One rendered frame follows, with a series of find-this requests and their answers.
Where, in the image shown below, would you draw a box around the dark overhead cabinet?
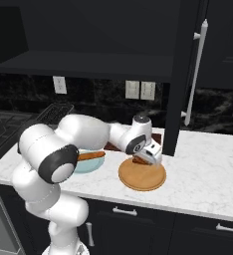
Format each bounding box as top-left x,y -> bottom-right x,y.
0,0 -> 186,84

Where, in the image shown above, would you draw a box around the black hob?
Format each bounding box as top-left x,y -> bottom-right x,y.
0,109 -> 40,169

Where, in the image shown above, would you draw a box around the dark drawer front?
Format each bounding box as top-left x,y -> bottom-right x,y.
88,198 -> 176,255
167,213 -> 233,255

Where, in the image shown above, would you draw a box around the dark lower cupboard door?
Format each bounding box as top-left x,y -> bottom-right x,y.
0,183 -> 97,255

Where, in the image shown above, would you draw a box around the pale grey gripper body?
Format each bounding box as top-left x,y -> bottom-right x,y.
135,142 -> 163,166

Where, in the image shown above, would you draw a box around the brown croissant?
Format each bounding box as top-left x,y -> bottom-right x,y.
131,156 -> 150,166

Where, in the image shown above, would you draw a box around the long white door handle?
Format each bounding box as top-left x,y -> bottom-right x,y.
180,18 -> 209,128

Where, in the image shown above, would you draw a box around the white drawer handle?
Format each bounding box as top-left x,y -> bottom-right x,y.
215,222 -> 233,235
112,206 -> 138,217

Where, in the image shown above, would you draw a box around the light blue plate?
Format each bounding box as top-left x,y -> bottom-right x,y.
72,148 -> 107,174

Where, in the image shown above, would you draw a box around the white cupboard door handle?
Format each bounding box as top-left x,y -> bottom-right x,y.
85,221 -> 96,248

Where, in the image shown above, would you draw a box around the black wire rack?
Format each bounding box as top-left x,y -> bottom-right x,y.
34,102 -> 75,126

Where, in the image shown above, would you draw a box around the tall dark cabinet door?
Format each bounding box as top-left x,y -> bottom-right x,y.
162,0 -> 210,157

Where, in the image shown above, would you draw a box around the round wooden cutting board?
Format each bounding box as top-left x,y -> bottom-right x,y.
117,156 -> 167,192

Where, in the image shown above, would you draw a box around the white wall outlet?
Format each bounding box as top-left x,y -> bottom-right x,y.
140,81 -> 156,102
52,76 -> 68,96
124,80 -> 140,101

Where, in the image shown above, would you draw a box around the dark panelled cabinet door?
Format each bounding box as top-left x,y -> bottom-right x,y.
196,0 -> 233,91

